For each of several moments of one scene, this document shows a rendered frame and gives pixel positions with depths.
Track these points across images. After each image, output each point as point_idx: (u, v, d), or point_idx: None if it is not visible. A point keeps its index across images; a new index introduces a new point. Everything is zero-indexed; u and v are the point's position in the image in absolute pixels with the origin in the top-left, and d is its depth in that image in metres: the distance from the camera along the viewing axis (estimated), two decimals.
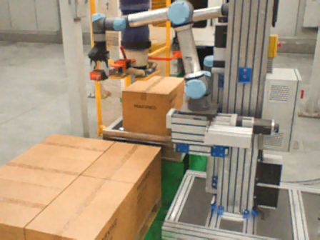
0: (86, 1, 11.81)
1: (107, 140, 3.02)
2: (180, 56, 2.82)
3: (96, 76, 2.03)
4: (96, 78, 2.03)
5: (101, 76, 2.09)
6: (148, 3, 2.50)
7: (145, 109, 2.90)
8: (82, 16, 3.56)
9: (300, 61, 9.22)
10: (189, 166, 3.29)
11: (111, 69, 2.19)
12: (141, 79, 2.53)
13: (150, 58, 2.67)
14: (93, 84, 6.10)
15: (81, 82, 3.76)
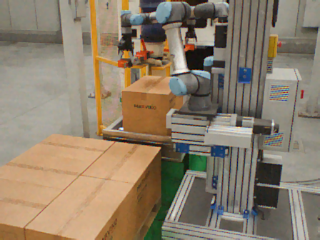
0: (86, 1, 11.81)
1: (107, 140, 3.02)
2: (191, 48, 3.18)
3: (124, 63, 2.39)
4: (124, 65, 2.39)
5: (127, 63, 2.45)
6: (165, 1, 2.86)
7: (145, 109, 2.90)
8: (82, 16, 3.56)
9: (300, 61, 9.22)
10: (189, 166, 3.29)
11: (135, 58, 2.56)
12: (158, 68, 2.89)
13: (166, 51, 3.03)
14: (93, 84, 6.10)
15: (81, 82, 3.76)
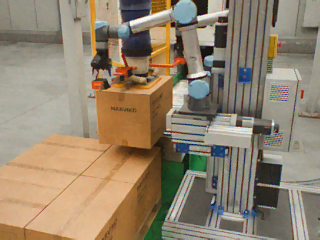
0: (86, 1, 11.81)
1: None
2: (181, 63, 2.78)
3: (98, 85, 1.97)
4: (99, 87, 1.98)
5: (103, 85, 2.03)
6: (149, 3, 2.44)
7: (123, 112, 2.44)
8: (82, 16, 3.56)
9: (300, 61, 9.22)
10: (189, 166, 3.29)
11: (113, 78, 2.14)
12: (143, 87, 2.48)
13: (151, 66, 2.62)
14: None
15: (81, 82, 3.76)
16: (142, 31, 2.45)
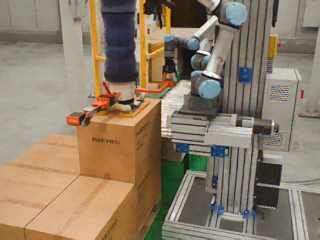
0: (86, 1, 11.81)
1: None
2: (171, 86, 2.59)
3: (81, 123, 1.78)
4: (81, 125, 1.78)
5: (78, 121, 1.85)
6: (133, 4, 2.20)
7: (106, 143, 2.25)
8: (82, 16, 3.56)
9: (300, 61, 9.22)
10: (189, 166, 3.29)
11: (91, 111, 1.96)
12: (127, 116, 2.29)
13: (137, 91, 2.43)
14: (93, 84, 6.10)
15: (81, 82, 3.76)
16: (126, 56, 2.26)
